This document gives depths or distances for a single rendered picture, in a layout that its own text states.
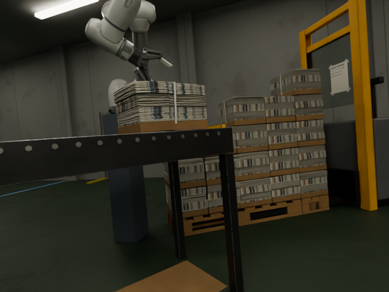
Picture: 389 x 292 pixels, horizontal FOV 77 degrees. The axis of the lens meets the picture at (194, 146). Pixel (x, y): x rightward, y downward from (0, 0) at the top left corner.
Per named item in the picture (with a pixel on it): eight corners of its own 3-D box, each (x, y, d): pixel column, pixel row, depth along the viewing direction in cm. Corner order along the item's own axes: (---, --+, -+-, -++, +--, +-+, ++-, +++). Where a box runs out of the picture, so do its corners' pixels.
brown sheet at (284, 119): (246, 126, 246) (246, 121, 246) (272, 123, 253) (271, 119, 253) (266, 123, 210) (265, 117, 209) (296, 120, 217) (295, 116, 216)
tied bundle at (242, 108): (219, 128, 239) (217, 105, 239) (246, 126, 246) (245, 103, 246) (234, 126, 203) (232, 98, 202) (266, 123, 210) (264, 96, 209)
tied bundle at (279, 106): (246, 126, 246) (244, 103, 246) (272, 124, 253) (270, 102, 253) (265, 123, 209) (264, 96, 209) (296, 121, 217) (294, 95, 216)
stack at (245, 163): (167, 222, 228) (159, 133, 225) (278, 204, 257) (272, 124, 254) (174, 238, 191) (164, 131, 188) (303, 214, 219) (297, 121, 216)
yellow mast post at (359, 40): (360, 208, 223) (347, 0, 217) (368, 207, 226) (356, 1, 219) (370, 211, 215) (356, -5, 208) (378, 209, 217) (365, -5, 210)
